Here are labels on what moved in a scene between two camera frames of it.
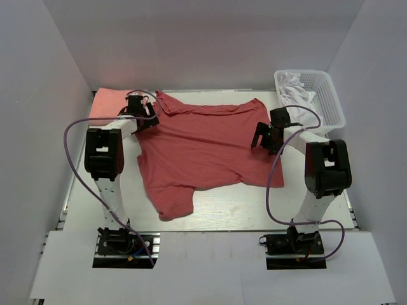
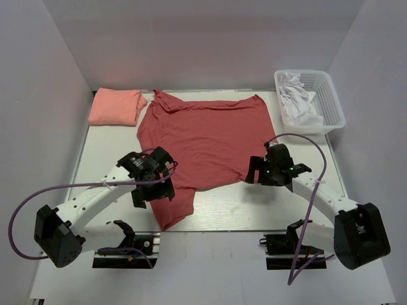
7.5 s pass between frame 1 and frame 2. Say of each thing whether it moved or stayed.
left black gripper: moved
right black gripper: moved
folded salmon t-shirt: stayed
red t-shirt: stayed
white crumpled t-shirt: stayed
